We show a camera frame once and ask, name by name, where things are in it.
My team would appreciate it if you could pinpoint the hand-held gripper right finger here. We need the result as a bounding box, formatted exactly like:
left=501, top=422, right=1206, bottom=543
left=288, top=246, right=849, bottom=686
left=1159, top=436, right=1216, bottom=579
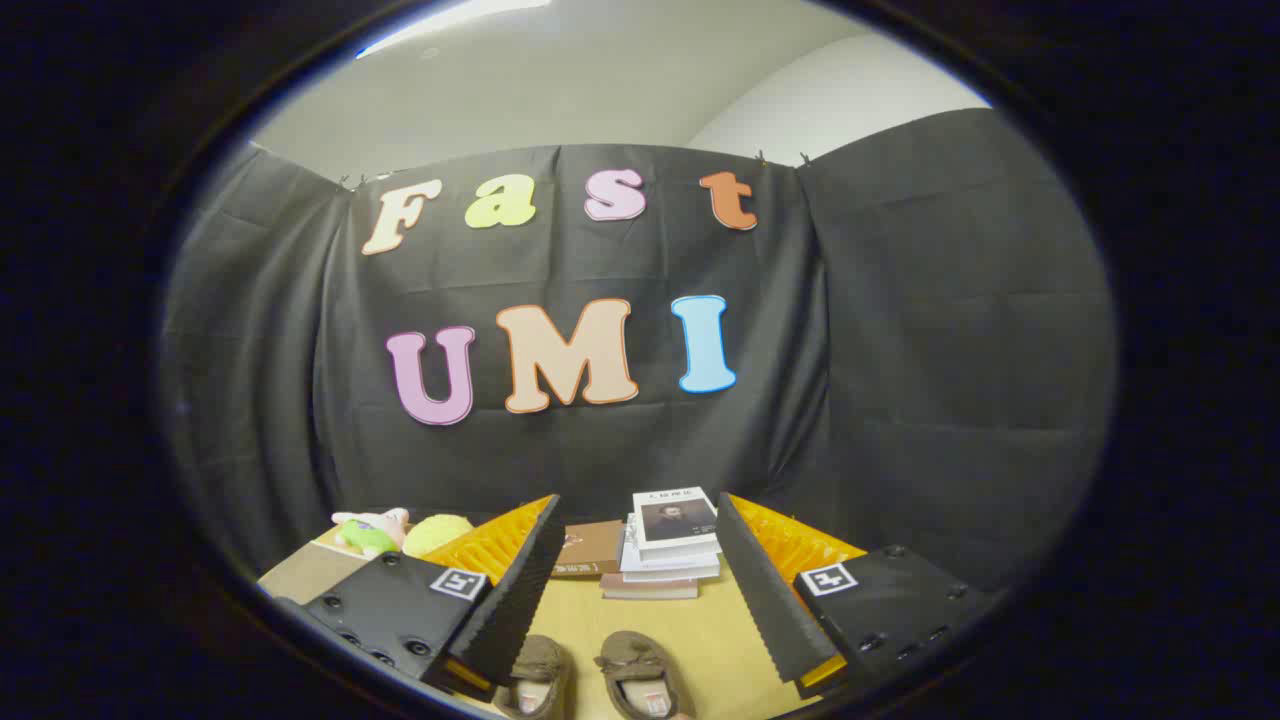
left=715, top=492, right=1002, bottom=701

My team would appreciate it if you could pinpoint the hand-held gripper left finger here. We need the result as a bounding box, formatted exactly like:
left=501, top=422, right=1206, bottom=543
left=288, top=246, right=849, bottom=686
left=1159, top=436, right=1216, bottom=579
left=275, top=493, right=567, bottom=701

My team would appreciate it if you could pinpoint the brown fuzzy slipper shoe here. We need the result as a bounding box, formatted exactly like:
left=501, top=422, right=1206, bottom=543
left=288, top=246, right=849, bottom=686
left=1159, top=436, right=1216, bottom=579
left=494, top=634, right=577, bottom=720
left=594, top=630, right=697, bottom=720

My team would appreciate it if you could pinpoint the beige fabric storage box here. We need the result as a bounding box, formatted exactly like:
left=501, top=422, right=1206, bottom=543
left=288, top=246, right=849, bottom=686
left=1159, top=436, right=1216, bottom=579
left=257, top=540, right=377, bottom=607

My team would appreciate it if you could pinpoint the brown hardcover book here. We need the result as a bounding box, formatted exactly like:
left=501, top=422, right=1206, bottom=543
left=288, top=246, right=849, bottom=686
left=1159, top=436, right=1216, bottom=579
left=550, top=520, right=627, bottom=579

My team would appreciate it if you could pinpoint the yellow plush toy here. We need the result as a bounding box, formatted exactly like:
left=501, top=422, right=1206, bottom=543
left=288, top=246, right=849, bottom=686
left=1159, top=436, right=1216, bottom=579
left=402, top=513, right=477, bottom=559

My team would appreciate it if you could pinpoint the white book with portrait cover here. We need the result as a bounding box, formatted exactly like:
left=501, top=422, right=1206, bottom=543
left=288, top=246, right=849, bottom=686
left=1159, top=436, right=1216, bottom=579
left=632, top=487, right=722, bottom=561

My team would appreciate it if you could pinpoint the pinkish brown book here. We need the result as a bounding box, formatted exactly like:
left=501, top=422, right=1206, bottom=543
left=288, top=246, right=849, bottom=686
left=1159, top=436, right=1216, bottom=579
left=599, top=572, right=700, bottom=601

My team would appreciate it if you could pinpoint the pink and green plush toy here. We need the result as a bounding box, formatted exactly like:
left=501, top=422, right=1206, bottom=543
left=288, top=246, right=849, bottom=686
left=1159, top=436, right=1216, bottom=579
left=330, top=507, right=412, bottom=559

